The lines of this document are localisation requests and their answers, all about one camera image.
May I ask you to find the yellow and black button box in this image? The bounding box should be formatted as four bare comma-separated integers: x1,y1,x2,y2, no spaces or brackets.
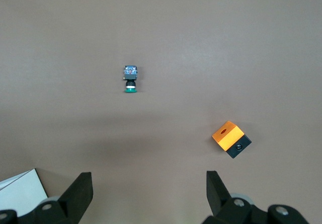
212,120,252,159

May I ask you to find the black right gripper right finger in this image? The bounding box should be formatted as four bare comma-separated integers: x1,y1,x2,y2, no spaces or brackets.
201,170,310,224

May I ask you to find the white ridged tray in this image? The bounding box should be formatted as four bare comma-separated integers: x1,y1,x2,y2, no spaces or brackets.
0,168,49,217

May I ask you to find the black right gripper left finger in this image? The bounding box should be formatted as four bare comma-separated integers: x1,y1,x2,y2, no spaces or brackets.
0,172,94,224

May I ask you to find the green push button, blue block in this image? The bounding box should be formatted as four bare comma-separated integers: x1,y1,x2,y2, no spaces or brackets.
122,64,140,94

